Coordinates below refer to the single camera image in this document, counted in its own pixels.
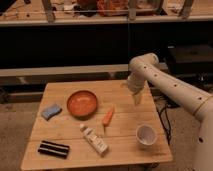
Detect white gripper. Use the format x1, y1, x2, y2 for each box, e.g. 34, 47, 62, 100
127, 74, 145, 106

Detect orange ceramic bowl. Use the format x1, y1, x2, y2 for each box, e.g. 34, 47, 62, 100
67, 90, 98, 117

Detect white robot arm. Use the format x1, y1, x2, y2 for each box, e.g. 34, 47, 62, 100
127, 53, 213, 171

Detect orange carrot toy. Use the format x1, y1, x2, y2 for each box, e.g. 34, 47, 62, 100
102, 107, 115, 126

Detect white paper cup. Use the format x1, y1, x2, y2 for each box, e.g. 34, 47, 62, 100
136, 124, 157, 146

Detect white tube bottle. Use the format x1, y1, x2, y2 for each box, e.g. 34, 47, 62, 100
80, 124, 108, 156

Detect black box on right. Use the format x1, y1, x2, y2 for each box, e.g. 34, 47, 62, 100
165, 45, 213, 74

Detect blue sponge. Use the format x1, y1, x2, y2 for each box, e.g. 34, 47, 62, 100
41, 104, 62, 120

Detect black rectangular case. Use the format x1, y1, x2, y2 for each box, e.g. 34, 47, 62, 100
38, 140, 70, 159

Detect orange object on shelf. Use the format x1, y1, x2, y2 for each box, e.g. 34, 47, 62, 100
97, 0, 128, 16

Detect black cables beside table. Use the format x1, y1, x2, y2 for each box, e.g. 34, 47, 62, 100
153, 95, 173, 145

